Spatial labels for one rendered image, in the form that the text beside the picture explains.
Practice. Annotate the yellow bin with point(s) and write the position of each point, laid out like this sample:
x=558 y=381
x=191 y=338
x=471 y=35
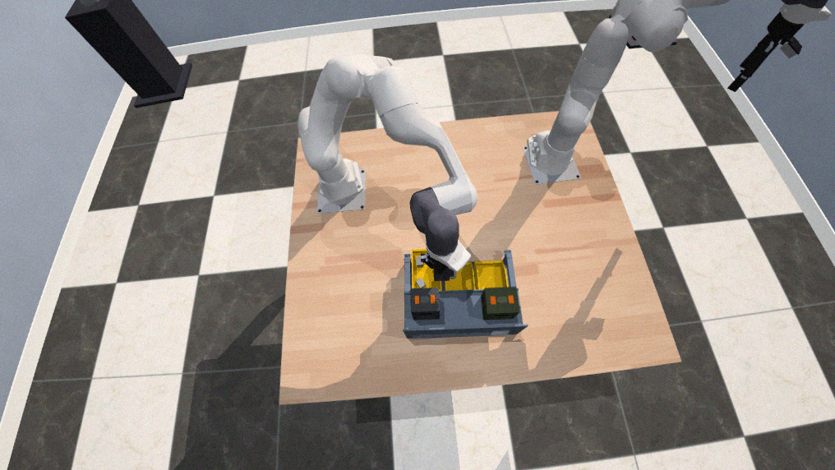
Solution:
x=424 y=272
x=491 y=275
x=464 y=279

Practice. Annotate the dark green case with orange latches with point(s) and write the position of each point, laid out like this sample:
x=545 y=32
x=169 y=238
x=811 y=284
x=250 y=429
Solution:
x=500 y=303

